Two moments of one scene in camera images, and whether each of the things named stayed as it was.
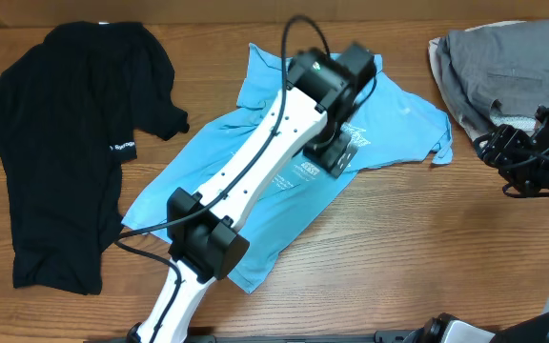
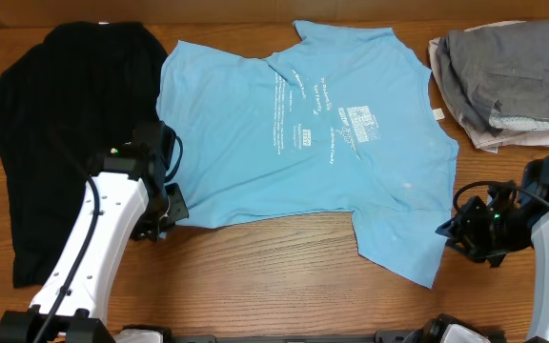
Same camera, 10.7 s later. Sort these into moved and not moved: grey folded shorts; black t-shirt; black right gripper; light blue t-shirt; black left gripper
Moved: black right gripper; black left gripper; light blue t-shirt
Not moved: black t-shirt; grey folded shorts
